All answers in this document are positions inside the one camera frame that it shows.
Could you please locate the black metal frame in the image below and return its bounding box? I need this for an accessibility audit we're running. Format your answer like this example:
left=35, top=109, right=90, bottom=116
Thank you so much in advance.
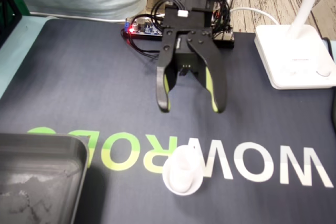
left=0, top=0, right=23, bottom=48

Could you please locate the thin white cable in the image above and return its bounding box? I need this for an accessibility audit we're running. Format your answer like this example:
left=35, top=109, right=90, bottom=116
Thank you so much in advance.
left=28, top=10, right=129, bottom=23

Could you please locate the green plastic object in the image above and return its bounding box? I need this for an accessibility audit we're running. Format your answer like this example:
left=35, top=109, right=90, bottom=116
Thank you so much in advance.
left=9, top=0, right=30, bottom=17

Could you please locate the grey metal tray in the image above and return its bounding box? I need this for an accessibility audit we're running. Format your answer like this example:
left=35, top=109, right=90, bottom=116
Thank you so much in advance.
left=0, top=132, right=90, bottom=224

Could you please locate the controller board with green terminal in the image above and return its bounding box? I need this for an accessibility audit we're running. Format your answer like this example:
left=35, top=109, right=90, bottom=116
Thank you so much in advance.
left=211, top=10, right=235, bottom=42

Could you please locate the white desk lamp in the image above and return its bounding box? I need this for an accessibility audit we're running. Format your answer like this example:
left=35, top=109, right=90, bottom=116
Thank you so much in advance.
left=254, top=0, right=336, bottom=90

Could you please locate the wide white plastic cup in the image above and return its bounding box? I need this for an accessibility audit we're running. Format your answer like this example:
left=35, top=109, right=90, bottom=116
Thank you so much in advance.
left=162, top=144, right=204, bottom=196

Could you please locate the white lamp power cable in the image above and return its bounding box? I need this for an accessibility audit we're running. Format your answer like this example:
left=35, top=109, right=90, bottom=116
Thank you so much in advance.
left=228, top=7, right=279, bottom=27

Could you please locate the dark grey WOWROBO mat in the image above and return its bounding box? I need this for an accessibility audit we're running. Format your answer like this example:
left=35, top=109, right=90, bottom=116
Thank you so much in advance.
left=0, top=18, right=336, bottom=224

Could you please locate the blue power converter board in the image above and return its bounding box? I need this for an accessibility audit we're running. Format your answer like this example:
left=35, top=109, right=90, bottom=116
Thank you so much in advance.
left=123, top=17, right=165, bottom=41

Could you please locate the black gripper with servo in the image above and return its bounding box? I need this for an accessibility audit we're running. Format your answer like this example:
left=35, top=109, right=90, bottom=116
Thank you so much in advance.
left=156, top=26, right=228, bottom=114

